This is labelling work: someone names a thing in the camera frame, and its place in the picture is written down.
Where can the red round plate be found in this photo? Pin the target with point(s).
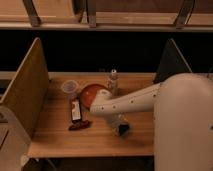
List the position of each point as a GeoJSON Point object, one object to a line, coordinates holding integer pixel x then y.
{"type": "Point", "coordinates": [88, 94]}

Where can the small clear bottle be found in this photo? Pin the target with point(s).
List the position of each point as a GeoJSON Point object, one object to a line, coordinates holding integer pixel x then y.
{"type": "Point", "coordinates": [113, 82]}

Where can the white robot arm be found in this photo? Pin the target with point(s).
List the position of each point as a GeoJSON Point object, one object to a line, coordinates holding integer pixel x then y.
{"type": "Point", "coordinates": [183, 119]}

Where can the dark snack bar packet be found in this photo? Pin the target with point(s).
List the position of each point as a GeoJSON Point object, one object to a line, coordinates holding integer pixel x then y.
{"type": "Point", "coordinates": [75, 111]}

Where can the left wooden divider board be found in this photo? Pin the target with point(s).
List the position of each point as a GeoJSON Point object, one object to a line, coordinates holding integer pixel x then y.
{"type": "Point", "coordinates": [23, 98]}

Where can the clear plastic cup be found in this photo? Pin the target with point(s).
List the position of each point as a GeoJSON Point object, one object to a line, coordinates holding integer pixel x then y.
{"type": "Point", "coordinates": [70, 88]}

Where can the red chili pepper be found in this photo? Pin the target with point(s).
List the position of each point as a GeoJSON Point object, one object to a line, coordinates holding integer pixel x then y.
{"type": "Point", "coordinates": [80, 125]}

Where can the wooden shelf with brackets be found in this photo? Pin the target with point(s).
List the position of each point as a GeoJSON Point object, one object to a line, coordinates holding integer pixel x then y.
{"type": "Point", "coordinates": [108, 15]}

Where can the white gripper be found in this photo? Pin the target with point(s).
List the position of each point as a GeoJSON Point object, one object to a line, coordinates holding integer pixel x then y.
{"type": "Point", "coordinates": [118, 124]}

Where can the right dark divider board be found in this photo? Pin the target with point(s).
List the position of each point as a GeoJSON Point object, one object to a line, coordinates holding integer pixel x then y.
{"type": "Point", "coordinates": [172, 62]}

